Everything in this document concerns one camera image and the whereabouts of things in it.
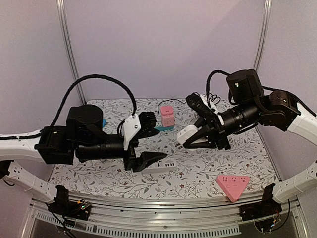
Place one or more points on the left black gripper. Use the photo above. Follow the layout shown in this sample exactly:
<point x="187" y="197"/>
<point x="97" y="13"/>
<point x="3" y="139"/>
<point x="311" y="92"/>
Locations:
<point x="139" y="163"/>

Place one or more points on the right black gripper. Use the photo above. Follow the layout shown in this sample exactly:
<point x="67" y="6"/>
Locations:
<point x="217" y="130"/>

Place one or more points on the white charger adapter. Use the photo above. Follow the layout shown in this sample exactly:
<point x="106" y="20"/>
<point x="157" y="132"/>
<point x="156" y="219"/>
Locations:
<point x="185" y="134"/>

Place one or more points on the teal power strip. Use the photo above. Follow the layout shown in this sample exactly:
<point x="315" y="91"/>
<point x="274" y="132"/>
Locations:
<point x="164" y="128"/>

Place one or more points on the white power strip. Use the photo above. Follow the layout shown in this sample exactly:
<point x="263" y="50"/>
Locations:
<point x="161" y="166"/>

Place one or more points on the pink cube socket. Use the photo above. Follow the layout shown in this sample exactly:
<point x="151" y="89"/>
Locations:
<point x="167" y="120"/>

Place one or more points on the small pink square adapter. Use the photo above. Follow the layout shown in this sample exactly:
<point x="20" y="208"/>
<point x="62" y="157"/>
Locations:
<point x="166" y="110"/>

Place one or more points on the pink triangular power strip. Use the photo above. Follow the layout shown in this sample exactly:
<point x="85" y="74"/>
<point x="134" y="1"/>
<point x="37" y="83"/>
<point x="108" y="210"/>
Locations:
<point x="232" y="186"/>

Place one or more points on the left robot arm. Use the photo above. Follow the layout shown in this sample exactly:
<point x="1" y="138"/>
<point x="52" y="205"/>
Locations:
<point x="83" y="138"/>

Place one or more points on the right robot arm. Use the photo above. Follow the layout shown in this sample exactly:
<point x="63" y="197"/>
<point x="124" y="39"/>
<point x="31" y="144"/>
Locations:
<point x="253" y="104"/>

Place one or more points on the floral table mat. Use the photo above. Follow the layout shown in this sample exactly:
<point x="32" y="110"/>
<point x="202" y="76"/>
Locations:
<point x="195" y="174"/>

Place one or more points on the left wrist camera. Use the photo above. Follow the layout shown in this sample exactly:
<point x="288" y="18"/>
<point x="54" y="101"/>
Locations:
<point x="134" y="123"/>

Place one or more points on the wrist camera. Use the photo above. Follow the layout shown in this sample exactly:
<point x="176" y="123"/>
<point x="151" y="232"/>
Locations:
<point x="134" y="123"/>
<point x="195" y="102"/>

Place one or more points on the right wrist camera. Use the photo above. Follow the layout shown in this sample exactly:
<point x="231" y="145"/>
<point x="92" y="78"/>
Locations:
<point x="195" y="102"/>

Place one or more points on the aluminium front rail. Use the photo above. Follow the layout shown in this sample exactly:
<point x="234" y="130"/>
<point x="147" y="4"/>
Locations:
<point x="215" y="217"/>

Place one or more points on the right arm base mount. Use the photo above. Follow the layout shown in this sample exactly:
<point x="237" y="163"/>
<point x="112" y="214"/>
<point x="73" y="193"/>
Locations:
<point x="265" y="207"/>

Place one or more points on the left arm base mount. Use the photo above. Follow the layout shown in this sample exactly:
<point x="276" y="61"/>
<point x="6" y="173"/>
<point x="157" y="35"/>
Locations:
<point x="63" y="206"/>

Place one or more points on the right aluminium frame post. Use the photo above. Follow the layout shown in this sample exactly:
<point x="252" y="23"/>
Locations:
<point x="263" y="34"/>

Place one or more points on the aluminium frame post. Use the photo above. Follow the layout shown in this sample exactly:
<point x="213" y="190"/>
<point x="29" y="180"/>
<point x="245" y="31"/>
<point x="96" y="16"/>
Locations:
<point x="66" y="39"/>
<point x="263" y="34"/>

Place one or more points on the left aluminium frame post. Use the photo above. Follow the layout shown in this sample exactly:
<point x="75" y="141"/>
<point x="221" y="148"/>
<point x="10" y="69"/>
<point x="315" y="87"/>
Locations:
<point x="66" y="39"/>

